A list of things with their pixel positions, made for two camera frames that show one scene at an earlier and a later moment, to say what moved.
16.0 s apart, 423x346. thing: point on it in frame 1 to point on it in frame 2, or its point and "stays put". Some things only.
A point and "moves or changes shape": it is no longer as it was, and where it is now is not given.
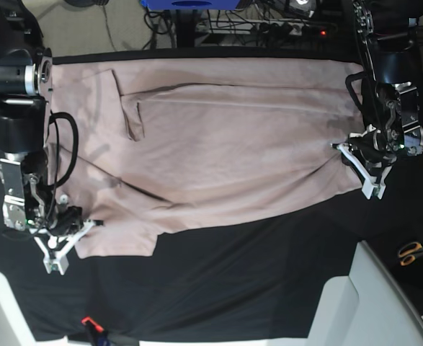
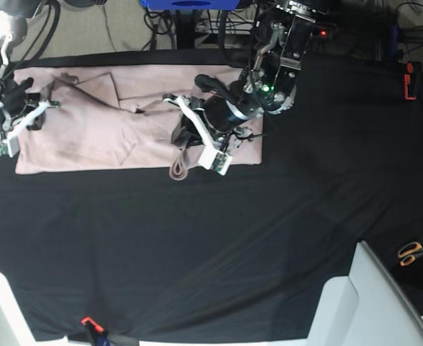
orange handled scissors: (408, 252) stays put
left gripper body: (68, 219) to (16, 100)
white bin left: (2, 321) stays put
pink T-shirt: (162, 142) moves or changes shape
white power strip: (254, 27) stays put
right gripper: (371, 148) to (221, 115)
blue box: (190, 5) stays put
